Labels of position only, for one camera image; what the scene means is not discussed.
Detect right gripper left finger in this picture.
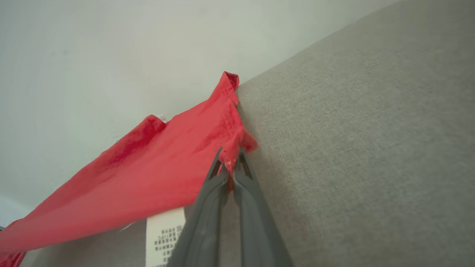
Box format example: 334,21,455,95
167,148,230,267

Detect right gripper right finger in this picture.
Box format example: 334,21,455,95
233,148,294,267

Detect red shirt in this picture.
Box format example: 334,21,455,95
0,71,259,267

